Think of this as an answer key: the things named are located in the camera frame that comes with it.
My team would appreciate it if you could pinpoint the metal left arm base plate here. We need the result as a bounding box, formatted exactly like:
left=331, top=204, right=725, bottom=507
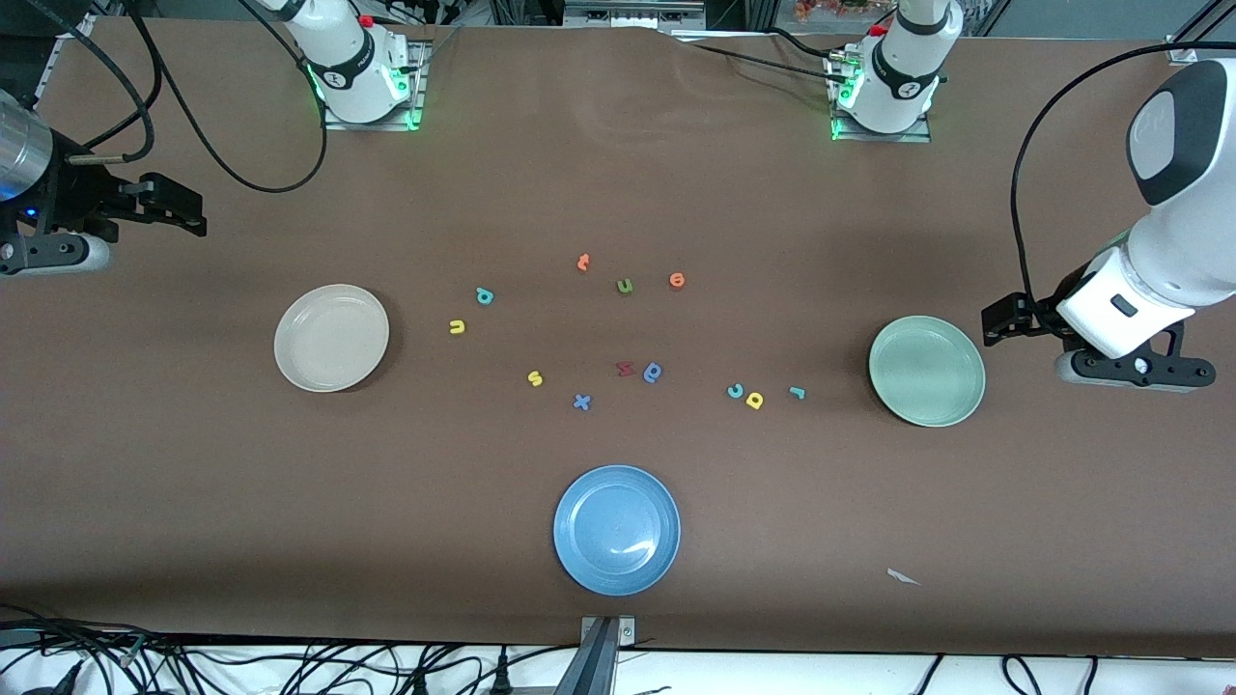
left=828, top=53, right=934, bottom=145

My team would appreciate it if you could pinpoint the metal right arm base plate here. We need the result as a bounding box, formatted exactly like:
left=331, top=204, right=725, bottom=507
left=322, top=39, right=427, bottom=132

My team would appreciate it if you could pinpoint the blue plate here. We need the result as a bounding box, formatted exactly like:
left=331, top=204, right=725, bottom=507
left=552, top=464, right=683, bottom=598

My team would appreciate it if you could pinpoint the black base cable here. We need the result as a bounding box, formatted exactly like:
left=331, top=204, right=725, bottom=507
left=690, top=42, right=843, bottom=82
left=768, top=27, right=839, bottom=59

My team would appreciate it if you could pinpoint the green plate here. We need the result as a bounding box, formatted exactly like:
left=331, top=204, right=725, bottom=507
left=868, top=315, right=987, bottom=429

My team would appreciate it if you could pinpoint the grey metal mount post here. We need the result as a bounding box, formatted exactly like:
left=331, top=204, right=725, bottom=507
left=553, top=615, right=637, bottom=695

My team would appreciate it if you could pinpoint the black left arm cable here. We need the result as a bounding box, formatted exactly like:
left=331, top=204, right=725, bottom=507
left=1010, top=41, right=1236, bottom=324

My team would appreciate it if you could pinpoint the grey metal rail box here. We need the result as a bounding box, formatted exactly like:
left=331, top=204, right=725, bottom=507
left=563, top=0, right=706, bottom=30

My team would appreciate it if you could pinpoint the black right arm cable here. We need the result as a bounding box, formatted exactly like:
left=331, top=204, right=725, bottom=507
left=24, top=0, right=329, bottom=194

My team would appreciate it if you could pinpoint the beige brown plate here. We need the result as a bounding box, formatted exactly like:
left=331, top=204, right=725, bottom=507
left=273, top=283, right=391, bottom=394

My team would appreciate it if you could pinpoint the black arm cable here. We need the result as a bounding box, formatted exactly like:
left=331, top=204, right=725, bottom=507
left=24, top=0, right=329, bottom=194
left=1010, top=41, right=1236, bottom=324

